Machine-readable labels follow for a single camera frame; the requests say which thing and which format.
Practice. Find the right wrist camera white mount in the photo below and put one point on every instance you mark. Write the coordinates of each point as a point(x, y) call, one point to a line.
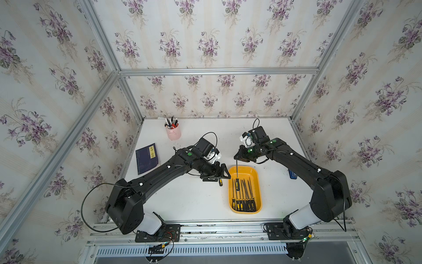
point(247, 139)

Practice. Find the yellow plastic storage box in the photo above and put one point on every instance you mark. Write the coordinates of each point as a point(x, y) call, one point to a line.
point(246, 173)

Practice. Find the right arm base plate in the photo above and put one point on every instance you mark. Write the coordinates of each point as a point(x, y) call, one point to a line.
point(283, 231)

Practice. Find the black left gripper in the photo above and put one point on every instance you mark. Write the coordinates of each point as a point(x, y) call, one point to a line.
point(216, 174)

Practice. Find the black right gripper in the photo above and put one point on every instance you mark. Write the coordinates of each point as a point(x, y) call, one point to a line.
point(240, 155)

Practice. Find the pink pen cup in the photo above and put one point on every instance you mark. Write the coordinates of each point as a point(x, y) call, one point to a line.
point(173, 133)

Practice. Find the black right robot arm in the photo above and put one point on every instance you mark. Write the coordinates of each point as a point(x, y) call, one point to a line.
point(331, 196)

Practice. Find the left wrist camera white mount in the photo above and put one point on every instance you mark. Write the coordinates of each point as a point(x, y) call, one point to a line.
point(213, 156)

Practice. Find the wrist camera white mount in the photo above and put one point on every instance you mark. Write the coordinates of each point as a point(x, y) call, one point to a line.
point(213, 156)
point(247, 139)

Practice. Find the file tool moved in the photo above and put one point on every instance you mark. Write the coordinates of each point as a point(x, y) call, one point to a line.
point(242, 199)
point(247, 199)
point(250, 205)
point(239, 197)
point(253, 202)

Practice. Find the dark blue notebook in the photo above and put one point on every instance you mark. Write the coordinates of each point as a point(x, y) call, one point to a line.
point(146, 158)

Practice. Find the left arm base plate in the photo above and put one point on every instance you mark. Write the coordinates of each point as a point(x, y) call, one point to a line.
point(166, 233)

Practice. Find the blue object by right wall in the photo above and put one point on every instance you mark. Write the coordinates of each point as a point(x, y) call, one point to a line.
point(292, 175)

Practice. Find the pens in cup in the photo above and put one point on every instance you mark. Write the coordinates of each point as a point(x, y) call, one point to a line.
point(171, 123)

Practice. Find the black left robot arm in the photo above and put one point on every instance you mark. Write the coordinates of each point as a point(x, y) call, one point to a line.
point(125, 205)

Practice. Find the diagonal file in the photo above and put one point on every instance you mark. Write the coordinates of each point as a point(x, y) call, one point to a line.
point(233, 198)

